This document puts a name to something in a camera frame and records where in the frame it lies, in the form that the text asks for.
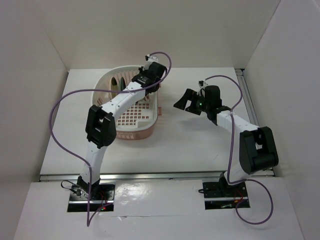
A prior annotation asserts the blue floral patterned plate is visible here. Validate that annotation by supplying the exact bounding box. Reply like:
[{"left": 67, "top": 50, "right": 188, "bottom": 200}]
[{"left": 119, "top": 77, "right": 126, "bottom": 91}]

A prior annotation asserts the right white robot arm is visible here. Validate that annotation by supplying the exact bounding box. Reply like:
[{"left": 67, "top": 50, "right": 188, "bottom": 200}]
[{"left": 173, "top": 85, "right": 279, "bottom": 197}]

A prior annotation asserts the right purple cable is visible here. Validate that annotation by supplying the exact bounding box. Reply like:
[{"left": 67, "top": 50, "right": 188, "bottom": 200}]
[{"left": 203, "top": 75, "right": 274, "bottom": 224}]

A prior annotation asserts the purple cable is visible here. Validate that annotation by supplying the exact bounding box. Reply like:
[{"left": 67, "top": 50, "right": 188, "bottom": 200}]
[
  {"left": 48, "top": 51, "right": 173, "bottom": 227},
  {"left": 203, "top": 75, "right": 274, "bottom": 224}
]

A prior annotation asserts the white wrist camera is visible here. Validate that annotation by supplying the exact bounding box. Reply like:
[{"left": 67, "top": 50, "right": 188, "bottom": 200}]
[
  {"left": 197, "top": 80, "right": 208, "bottom": 97},
  {"left": 142, "top": 54, "right": 159, "bottom": 71}
]

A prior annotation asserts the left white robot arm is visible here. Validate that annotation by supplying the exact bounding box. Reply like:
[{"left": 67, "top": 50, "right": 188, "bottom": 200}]
[{"left": 77, "top": 62, "right": 168, "bottom": 200}]

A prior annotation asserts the front aluminium rail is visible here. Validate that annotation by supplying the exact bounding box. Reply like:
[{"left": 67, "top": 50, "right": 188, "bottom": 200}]
[{"left": 38, "top": 170, "right": 276, "bottom": 182}]

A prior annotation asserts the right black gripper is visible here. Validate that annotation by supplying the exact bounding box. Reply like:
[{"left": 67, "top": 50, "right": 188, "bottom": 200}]
[{"left": 173, "top": 88, "right": 210, "bottom": 116}]

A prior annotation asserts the white plastic dish rack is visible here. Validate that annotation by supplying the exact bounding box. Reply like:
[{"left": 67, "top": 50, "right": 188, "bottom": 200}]
[{"left": 95, "top": 65, "right": 162, "bottom": 140}]

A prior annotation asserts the right side aluminium rail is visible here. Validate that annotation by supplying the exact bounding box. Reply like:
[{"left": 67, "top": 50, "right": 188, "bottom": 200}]
[{"left": 234, "top": 68, "right": 273, "bottom": 173}]

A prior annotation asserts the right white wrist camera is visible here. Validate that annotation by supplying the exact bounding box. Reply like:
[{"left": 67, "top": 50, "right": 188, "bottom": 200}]
[{"left": 197, "top": 80, "right": 208, "bottom": 97}]

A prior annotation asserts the cream plate with black patch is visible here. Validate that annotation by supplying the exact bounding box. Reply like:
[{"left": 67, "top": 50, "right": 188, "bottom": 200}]
[{"left": 110, "top": 77, "right": 119, "bottom": 91}]

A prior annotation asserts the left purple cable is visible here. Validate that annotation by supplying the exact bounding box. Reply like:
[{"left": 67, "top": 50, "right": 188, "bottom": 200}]
[{"left": 48, "top": 51, "right": 173, "bottom": 227}]

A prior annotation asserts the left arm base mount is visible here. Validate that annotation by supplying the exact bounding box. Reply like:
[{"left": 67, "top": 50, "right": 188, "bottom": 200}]
[{"left": 60, "top": 180, "right": 116, "bottom": 213}]

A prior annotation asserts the aluminium rail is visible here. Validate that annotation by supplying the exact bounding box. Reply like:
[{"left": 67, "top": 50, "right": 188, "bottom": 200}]
[
  {"left": 38, "top": 170, "right": 276, "bottom": 182},
  {"left": 234, "top": 68, "right": 273, "bottom": 173}
]

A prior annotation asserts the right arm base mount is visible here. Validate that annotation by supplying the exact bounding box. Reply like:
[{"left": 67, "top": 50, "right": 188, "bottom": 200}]
[{"left": 198, "top": 179, "right": 250, "bottom": 210}]

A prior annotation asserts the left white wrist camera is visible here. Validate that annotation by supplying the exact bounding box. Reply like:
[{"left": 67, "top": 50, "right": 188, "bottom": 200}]
[{"left": 142, "top": 54, "right": 159, "bottom": 71}]

